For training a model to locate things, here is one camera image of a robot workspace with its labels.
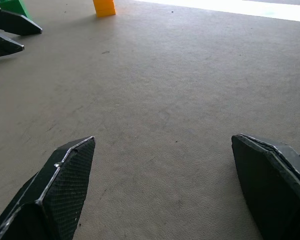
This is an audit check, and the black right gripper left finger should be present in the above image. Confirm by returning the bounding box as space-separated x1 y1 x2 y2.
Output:
0 136 96 240

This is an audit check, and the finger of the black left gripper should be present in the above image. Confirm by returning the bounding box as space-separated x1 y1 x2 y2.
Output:
0 6 44 36
0 30 25 57

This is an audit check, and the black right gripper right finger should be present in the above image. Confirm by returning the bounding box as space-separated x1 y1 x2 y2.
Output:
231 133 300 240

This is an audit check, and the green block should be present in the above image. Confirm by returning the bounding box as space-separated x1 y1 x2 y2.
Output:
0 0 32 19

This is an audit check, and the yellow block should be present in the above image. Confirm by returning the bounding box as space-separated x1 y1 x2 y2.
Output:
92 0 117 18

